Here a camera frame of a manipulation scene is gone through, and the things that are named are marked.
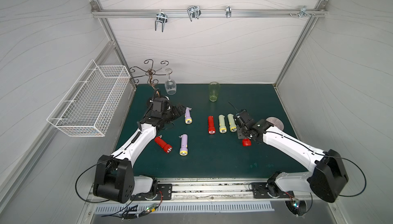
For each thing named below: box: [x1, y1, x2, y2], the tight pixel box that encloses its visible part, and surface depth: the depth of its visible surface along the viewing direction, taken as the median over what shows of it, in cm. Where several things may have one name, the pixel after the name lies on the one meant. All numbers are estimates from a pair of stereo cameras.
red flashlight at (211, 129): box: [207, 115, 216, 135], surface depth 97 cm
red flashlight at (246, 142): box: [242, 138, 252, 147], surface depth 81 cm
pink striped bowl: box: [265, 116, 285, 131], surface depth 97 cm
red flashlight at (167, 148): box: [154, 135, 173, 154], surface depth 88 cm
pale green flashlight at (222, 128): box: [218, 114, 228, 134], surface depth 97 cm
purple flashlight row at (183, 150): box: [178, 133, 188, 156], surface depth 88 cm
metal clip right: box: [298, 5, 312, 19], surface depth 78 cm
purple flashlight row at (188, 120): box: [184, 106, 193, 125], surface depth 100 cm
